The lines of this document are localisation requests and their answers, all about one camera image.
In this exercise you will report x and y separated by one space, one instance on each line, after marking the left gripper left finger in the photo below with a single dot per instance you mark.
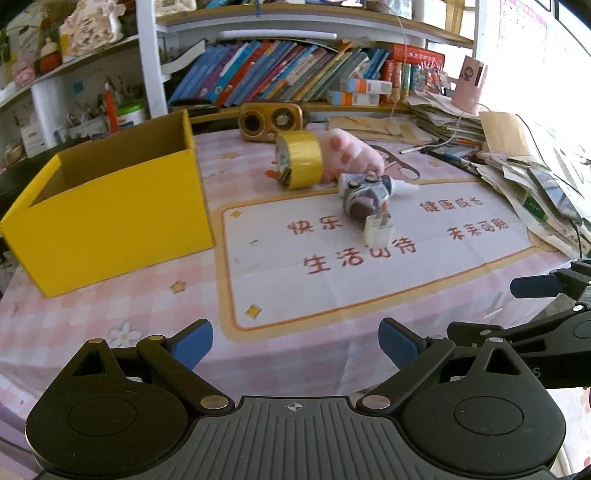
173 359

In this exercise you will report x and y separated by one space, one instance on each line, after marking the yellow tape roll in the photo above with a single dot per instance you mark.
298 159

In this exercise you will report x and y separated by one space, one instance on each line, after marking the yellow cardboard box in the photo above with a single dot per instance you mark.
111 206

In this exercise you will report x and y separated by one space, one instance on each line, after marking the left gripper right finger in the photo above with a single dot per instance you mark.
419 360

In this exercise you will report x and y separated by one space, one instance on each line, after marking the black pen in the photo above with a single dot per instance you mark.
458 162

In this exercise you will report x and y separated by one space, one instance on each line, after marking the brown retro radio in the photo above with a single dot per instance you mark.
262 121

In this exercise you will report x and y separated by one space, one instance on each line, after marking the orange white box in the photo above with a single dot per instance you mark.
355 85
339 98

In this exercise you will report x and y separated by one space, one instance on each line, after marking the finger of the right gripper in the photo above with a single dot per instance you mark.
574 282

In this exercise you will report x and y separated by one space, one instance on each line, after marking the pink printed table mat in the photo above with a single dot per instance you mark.
295 299

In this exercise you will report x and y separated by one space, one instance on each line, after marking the green lid white tub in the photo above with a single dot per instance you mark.
131 114

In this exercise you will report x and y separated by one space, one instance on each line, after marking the pink plush paw toy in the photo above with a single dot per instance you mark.
344 153

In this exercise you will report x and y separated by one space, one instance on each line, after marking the orange white box lower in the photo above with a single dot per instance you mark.
339 98

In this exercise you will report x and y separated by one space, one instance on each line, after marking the red hanging tassel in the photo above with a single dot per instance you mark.
110 107

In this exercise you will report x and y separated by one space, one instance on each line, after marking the brown envelopes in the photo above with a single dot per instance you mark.
397 128

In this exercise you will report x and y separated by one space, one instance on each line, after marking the grey toy car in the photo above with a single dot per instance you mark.
364 195

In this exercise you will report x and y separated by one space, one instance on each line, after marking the pink phone stand cup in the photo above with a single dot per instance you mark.
469 85

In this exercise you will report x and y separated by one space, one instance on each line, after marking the orange white box upper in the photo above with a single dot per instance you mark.
355 85

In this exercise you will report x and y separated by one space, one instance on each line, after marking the white charger plug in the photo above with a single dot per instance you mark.
379 230

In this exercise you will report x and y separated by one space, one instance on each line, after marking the stack of papers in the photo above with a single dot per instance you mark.
545 180

